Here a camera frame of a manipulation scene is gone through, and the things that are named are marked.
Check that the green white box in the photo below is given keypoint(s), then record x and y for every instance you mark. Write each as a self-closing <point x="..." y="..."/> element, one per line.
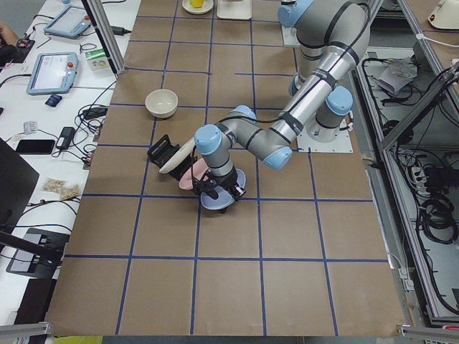
<point x="96" y="59"/>

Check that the black monitor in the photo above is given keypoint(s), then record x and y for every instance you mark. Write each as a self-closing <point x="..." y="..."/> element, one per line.
<point x="18" y="181"/>

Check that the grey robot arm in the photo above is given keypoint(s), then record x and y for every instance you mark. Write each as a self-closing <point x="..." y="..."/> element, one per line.
<point x="333" y="36"/>

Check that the near teach pendant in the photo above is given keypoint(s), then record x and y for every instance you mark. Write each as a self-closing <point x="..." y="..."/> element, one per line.
<point x="53" y="73"/>

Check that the black smartphone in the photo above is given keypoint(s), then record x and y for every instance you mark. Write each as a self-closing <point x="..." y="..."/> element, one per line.
<point x="35" y="146"/>

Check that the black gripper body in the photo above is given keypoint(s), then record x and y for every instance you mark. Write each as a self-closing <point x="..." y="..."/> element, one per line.
<point x="227" y="180"/>

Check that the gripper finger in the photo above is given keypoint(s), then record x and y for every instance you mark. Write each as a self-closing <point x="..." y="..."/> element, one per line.
<point x="210" y="190"/>

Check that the black dish rack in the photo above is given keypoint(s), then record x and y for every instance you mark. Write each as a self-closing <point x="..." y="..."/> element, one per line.
<point x="160" y="152"/>

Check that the blue plate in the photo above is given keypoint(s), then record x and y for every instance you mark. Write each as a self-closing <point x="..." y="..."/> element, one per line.
<point x="224" y="198"/>

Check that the cream rectangular tray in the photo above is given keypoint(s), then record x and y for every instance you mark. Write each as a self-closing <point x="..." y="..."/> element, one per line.
<point x="234" y="9"/>

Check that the teach pendant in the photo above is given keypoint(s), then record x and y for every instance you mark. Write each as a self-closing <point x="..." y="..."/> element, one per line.
<point x="69" y="23"/>
<point x="53" y="73"/>

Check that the cream plate in rack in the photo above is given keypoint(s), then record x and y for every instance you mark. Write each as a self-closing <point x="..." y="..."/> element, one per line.
<point x="178" y="157"/>

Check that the black power adapter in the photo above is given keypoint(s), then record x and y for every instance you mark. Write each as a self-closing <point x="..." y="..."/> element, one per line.
<point x="65" y="139"/>

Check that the cream bowl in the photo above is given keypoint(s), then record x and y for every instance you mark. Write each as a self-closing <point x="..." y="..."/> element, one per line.
<point x="162" y="103"/>

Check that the far teach pendant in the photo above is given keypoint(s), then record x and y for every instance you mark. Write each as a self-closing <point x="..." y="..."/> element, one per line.
<point x="69" y="23"/>

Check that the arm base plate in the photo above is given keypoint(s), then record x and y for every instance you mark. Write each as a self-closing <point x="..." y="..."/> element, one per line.
<point x="289" y="36"/>
<point x="317" y="139"/>

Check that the pink plate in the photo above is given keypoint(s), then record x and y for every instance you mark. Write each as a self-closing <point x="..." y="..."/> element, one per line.
<point x="197" y="171"/>

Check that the aluminium frame post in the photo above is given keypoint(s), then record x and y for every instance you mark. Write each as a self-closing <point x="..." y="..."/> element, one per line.
<point x="101" y="24"/>

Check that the cream plate with lemon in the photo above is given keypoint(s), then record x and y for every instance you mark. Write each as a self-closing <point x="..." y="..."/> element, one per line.
<point x="207" y="6"/>

